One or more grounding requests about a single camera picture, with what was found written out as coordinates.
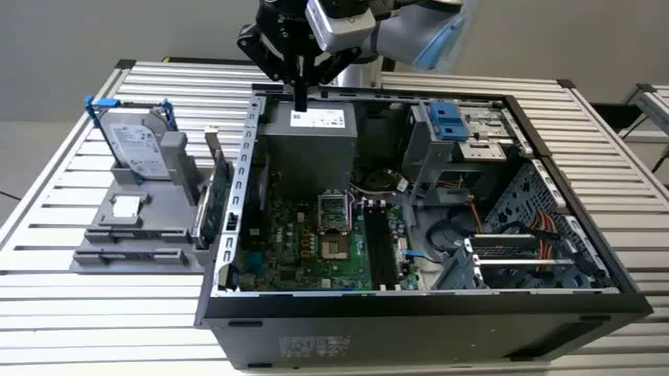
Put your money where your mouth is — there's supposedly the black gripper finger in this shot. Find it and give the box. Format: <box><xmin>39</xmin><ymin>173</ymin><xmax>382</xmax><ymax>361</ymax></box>
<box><xmin>300</xmin><ymin>46</ymin><xmax>363</xmax><ymax>114</ymax></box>
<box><xmin>236</xmin><ymin>23</ymin><xmax>303</xmax><ymax>114</ymax></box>

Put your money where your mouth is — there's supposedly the RAM stick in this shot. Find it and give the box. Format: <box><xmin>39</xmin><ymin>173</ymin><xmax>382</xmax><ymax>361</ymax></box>
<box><xmin>83</xmin><ymin>252</ymin><xmax>182</xmax><ymax>262</ymax></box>
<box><xmin>91</xmin><ymin>230</ymin><xmax>187</xmax><ymax>240</ymax></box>

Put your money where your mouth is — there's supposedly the grey power supply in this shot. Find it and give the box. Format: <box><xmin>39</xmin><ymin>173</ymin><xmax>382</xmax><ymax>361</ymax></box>
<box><xmin>259</xmin><ymin>99</ymin><xmax>359</xmax><ymax>193</ymax></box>

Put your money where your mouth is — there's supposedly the blue plastic drive latch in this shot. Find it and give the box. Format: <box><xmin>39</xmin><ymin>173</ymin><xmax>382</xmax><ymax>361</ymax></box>
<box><xmin>426</xmin><ymin>99</ymin><xmax>469</xmax><ymax>141</ymax></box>

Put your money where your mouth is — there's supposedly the black round fan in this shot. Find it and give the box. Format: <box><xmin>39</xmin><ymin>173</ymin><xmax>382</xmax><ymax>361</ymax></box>
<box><xmin>358</xmin><ymin>166</ymin><xmax>407</xmax><ymax>193</ymax></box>

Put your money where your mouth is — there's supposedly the hard disk in blue carrier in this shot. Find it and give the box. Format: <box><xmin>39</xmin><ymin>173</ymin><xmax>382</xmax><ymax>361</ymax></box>
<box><xmin>83</xmin><ymin>93</ymin><xmax>180</xmax><ymax>185</ymax></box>

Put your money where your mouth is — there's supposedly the black fan housing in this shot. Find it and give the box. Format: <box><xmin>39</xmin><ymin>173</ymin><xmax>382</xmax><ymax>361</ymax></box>
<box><xmin>246</xmin><ymin>152</ymin><xmax>272</xmax><ymax>246</ymax></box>

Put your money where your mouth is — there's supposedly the metal socket cover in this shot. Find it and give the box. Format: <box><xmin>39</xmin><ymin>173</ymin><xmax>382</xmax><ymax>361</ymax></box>
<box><xmin>316</xmin><ymin>190</ymin><xmax>350</xmax><ymax>234</ymax></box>

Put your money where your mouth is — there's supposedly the green graphics card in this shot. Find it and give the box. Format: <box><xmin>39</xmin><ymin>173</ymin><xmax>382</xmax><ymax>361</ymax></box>
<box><xmin>190</xmin><ymin>125</ymin><xmax>235</xmax><ymax>250</ymax></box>

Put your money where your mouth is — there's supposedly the grey parts rack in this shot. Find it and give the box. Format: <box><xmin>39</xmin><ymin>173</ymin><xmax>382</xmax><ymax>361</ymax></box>
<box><xmin>69</xmin><ymin>131</ymin><xmax>215</xmax><ymax>275</ymax></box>

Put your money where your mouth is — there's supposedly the silver CPU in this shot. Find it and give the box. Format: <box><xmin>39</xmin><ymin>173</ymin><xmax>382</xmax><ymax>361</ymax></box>
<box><xmin>112</xmin><ymin>194</ymin><xmax>143</xmax><ymax>217</ymax></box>

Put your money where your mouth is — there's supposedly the CPU socket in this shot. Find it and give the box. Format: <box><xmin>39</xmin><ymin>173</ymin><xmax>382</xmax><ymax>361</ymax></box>
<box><xmin>319</xmin><ymin>234</ymin><xmax>350</xmax><ymax>262</ymax></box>

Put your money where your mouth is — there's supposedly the green motherboard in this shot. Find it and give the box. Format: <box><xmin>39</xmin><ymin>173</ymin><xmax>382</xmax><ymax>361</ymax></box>
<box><xmin>238</xmin><ymin>195</ymin><xmax>422</xmax><ymax>293</ymax></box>

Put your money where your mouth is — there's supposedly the metal disk bay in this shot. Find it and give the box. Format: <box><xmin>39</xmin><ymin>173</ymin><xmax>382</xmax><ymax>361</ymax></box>
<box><xmin>431</xmin><ymin>233</ymin><xmax>621</xmax><ymax>291</ymax></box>

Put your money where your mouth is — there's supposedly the metal side table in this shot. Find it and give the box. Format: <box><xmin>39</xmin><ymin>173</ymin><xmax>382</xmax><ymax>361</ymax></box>
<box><xmin>618</xmin><ymin>82</ymin><xmax>669</xmax><ymax>144</ymax></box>

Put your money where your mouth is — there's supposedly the black PC case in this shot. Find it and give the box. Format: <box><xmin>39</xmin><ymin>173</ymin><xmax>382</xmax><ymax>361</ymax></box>
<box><xmin>194</xmin><ymin>82</ymin><xmax>654</xmax><ymax>371</ymax></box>

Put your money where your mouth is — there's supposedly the locking lever wire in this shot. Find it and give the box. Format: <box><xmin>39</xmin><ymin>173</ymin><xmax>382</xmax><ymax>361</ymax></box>
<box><xmin>346</xmin><ymin>193</ymin><xmax>359</xmax><ymax>236</ymax></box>

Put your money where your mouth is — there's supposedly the orange wire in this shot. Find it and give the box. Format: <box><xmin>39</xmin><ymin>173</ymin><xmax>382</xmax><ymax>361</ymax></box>
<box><xmin>466</xmin><ymin>194</ymin><xmax>485</xmax><ymax>236</ymax></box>

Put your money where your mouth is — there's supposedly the thick black cable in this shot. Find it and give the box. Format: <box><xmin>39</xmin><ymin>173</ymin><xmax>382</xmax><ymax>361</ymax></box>
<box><xmin>426</xmin><ymin>213</ymin><xmax>471</xmax><ymax>264</ymax></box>

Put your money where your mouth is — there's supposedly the coloured power wire bundle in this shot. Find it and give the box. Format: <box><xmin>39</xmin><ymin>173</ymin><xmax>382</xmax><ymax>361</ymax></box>
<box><xmin>525</xmin><ymin>210</ymin><xmax>561</xmax><ymax>275</ymax></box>

